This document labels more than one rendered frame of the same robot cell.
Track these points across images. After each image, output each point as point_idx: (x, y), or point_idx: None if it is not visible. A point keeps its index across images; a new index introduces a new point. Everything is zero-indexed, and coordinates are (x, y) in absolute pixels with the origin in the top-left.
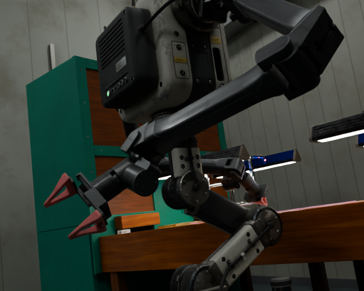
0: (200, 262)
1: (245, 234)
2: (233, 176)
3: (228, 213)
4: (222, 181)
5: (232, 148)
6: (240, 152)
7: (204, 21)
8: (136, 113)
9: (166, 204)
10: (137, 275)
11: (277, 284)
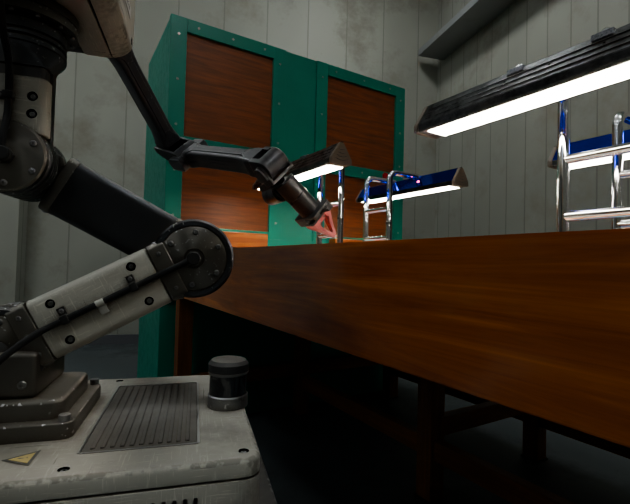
0: (224, 304)
1: (122, 265)
2: (259, 178)
3: (127, 223)
4: (260, 187)
5: (328, 147)
6: (332, 152)
7: None
8: None
9: (289, 227)
10: None
11: (210, 369)
